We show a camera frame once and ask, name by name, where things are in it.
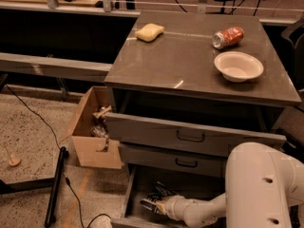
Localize white bowl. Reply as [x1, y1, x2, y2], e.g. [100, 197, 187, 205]
[214, 51, 264, 83]

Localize items inside cardboard box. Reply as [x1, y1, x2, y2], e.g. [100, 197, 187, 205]
[90, 106, 112, 138]

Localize black metal stand leg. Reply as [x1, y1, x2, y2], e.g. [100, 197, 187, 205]
[0, 146, 69, 228]

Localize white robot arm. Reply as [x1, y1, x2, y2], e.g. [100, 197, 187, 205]
[157, 142, 304, 228]

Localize drawer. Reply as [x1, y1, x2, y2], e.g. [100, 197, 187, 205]
[105, 113, 286, 157]
[119, 143, 226, 178]
[111, 164, 224, 228]

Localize bottom drawer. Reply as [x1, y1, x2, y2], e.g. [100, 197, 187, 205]
[111, 164, 224, 228]

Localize blue chip bag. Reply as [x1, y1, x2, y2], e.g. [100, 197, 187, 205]
[140, 181, 178, 215]

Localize grey metal rail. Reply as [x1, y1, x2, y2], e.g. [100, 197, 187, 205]
[0, 52, 112, 83]

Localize cardboard box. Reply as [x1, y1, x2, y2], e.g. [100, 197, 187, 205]
[60, 86, 123, 169]

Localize red soda can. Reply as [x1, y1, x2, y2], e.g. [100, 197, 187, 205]
[212, 27, 244, 49]

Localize small wooden spinning top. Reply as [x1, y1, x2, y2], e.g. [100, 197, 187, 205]
[4, 146, 21, 167]

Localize middle drawer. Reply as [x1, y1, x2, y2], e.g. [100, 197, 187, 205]
[119, 143, 226, 178]

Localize top drawer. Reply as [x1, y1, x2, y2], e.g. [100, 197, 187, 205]
[105, 113, 286, 157]

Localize yellow sponge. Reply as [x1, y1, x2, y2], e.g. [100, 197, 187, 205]
[135, 23, 164, 42]

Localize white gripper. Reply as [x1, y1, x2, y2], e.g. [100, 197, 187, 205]
[156, 196, 186, 220]

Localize black cable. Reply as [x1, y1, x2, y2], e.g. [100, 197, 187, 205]
[4, 84, 112, 228]

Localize grey drawer cabinet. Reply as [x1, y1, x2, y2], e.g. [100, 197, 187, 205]
[104, 10, 302, 182]

